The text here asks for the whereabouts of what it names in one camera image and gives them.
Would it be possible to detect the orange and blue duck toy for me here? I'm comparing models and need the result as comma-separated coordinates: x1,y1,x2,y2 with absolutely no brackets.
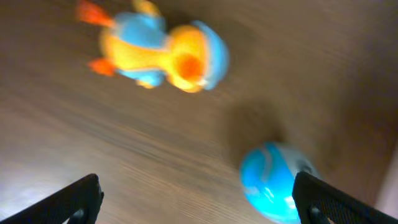
76,1,229,93

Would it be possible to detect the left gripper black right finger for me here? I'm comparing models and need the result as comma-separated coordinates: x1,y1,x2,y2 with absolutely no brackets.
292,171,397,224

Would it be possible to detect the open beige cardboard box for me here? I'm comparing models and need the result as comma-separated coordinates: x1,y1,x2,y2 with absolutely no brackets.
376,146,398,218

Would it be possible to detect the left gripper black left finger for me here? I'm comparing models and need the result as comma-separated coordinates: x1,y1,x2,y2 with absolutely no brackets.
1,174,104,224

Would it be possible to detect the blue ball toy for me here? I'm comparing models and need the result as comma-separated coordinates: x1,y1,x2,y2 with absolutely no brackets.
239,142,321,223

